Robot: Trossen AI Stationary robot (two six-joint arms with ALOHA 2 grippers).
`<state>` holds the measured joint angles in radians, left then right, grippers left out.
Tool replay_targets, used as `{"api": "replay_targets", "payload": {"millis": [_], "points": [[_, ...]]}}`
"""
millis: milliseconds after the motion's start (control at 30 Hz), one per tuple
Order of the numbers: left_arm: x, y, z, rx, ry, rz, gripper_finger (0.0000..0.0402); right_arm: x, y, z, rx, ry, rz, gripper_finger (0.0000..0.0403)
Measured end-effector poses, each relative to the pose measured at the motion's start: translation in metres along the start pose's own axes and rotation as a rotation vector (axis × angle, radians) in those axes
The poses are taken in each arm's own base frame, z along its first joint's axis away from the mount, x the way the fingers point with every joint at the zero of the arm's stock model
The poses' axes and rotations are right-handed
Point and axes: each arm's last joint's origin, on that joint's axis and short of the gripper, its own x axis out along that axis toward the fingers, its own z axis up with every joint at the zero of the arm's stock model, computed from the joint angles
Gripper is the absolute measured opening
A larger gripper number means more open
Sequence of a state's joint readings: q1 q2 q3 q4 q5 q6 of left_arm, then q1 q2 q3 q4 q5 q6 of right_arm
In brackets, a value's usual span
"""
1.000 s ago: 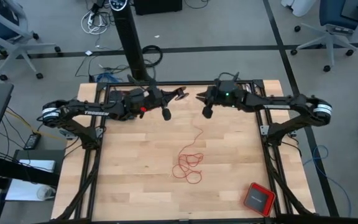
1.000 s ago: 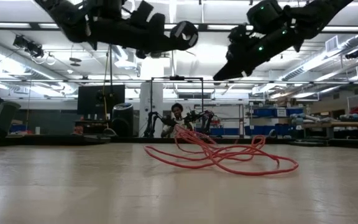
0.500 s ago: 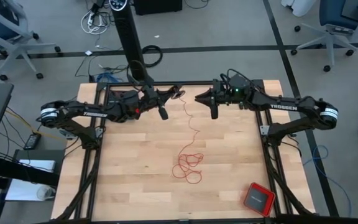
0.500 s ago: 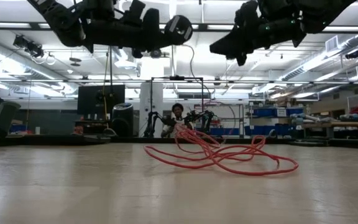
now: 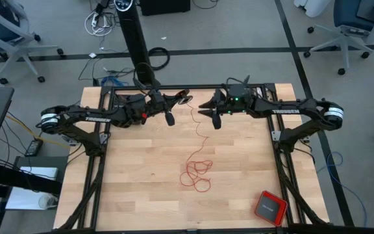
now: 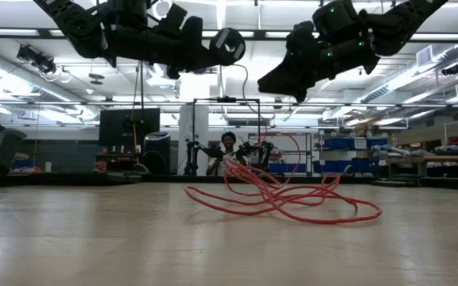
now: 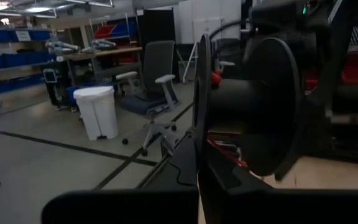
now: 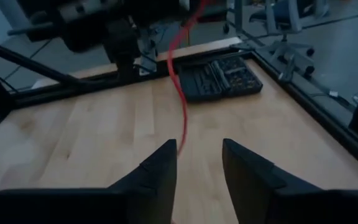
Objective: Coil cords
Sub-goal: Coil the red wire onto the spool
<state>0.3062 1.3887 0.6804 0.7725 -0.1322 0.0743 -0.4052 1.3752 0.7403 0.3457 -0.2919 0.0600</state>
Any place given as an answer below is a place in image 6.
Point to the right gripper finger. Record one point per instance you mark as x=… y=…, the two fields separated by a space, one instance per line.
x=300 y=43
x=300 y=87

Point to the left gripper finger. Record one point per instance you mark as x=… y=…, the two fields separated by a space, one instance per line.
x=199 y=35
x=189 y=68

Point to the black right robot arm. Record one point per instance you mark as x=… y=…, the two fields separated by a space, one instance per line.
x=404 y=20

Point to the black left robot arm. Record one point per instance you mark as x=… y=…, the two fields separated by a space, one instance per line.
x=78 y=28

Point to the shelf with blue bins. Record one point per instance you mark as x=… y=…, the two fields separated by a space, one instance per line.
x=350 y=143

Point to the black monitor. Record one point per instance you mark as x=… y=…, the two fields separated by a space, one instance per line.
x=129 y=127

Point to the black overhead light beam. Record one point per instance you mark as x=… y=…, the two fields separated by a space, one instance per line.
x=14 y=33

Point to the wooden workbench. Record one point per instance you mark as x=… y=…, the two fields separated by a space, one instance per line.
x=443 y=159

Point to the blue grey office chair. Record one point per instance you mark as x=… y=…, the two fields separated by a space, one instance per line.
x=8 y=149

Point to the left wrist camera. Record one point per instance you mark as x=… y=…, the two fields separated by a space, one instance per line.
x=175 y=18

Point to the black gantry frame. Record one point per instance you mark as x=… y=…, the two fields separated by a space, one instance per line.
x=193 y=119

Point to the black overhead camera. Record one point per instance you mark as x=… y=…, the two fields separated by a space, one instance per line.
x=38 y=59

